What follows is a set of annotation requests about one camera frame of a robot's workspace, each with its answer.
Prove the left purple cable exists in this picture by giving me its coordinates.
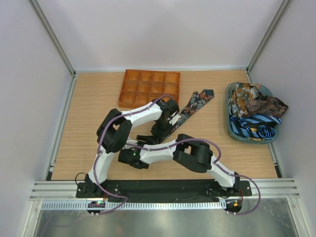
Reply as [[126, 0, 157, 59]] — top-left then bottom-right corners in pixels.
[[96, 94, 128, 215]]

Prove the blue striped tie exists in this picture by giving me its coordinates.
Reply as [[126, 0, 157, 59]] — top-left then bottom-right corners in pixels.
[[230, 114, 282, 140]]

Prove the navy floral tie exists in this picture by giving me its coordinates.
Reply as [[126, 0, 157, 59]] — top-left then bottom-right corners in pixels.
[[168, 89, 214, 136]]

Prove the purple cable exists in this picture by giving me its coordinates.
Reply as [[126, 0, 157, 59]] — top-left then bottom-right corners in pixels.
[[125, 138, 262, 217], [96, 94, 128, 215]]

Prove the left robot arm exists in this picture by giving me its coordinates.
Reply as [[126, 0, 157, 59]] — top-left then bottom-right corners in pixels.
[[84, 98, 180, 198]]

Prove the orange compartment tray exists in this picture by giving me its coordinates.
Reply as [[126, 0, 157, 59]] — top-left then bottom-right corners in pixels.
[[118, 69, 181, 109]]

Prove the mustard floral tie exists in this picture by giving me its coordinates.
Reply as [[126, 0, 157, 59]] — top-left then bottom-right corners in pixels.
[[229, 82, 261, 118]]

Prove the teal plastic basket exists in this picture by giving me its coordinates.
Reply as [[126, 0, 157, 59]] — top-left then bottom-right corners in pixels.
[[225, 81, 280, 143]]

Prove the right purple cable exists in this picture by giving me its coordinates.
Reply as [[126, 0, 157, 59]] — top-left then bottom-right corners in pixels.
[[125, 138, 262, 217]]

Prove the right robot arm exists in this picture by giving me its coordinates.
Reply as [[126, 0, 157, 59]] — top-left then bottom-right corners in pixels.
[[118, 134, 240, 196]]

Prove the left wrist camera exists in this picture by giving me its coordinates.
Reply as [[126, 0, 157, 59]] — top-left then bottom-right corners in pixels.
[[168, 114, 182, 125]]

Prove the dark brown paisley tie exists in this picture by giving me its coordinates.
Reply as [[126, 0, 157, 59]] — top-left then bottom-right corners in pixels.
[[243, 95, 288, 119]]

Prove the white slotted cable duct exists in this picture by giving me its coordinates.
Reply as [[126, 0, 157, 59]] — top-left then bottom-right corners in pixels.
[[41, 200, 226, 211]]

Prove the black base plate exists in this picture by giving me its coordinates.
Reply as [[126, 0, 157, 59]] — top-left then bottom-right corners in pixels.
[[76, 179, 252, 215]]

